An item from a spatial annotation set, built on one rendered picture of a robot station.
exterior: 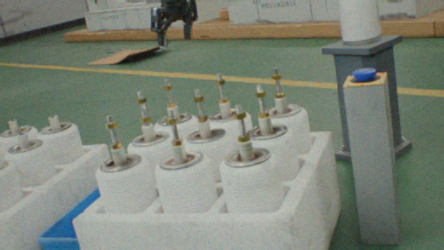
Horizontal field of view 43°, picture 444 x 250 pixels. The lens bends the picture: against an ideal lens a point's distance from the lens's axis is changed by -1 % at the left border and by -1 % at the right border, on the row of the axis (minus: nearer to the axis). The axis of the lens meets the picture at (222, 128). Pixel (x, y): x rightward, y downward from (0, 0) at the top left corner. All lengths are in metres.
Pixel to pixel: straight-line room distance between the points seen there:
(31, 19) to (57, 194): 6.52
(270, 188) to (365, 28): 0.63
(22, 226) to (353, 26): 0.87
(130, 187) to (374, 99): 0.44
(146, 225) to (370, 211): 0.41
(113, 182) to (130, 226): 0.08
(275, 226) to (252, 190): 0.07
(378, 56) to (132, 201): 0.72
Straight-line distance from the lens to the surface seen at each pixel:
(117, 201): 0.99
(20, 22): 7.64
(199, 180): 0.92
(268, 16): 3.72
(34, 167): 1.25
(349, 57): 1.41
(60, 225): 1.20
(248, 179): 0.87
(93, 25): 5.64
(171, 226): 0.92
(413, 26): 3.00
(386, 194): 1.07
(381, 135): 1.02
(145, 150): 1.07
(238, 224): 0.87
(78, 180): 1.30
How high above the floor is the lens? 0.57
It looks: 17 degrees down
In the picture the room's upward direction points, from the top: 11 degrees counter-clockwise
